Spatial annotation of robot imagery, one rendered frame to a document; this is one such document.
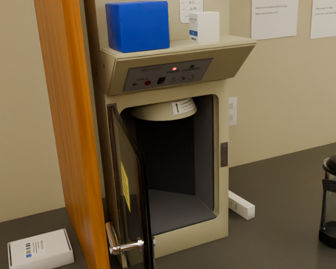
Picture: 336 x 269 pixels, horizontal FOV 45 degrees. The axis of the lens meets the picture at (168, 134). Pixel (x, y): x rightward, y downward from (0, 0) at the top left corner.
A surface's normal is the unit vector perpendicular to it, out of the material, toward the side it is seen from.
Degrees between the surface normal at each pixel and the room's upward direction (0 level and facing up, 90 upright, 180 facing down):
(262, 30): 90
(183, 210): 0
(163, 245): 90
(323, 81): 90
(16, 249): 0
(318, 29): 90
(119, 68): 135
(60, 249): 0
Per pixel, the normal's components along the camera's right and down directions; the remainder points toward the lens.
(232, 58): 0.31, 0.87
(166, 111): 0.04, -0.07
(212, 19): 0.31, 0.32
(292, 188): -0.05, -0.94
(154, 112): -0.23, -0.06
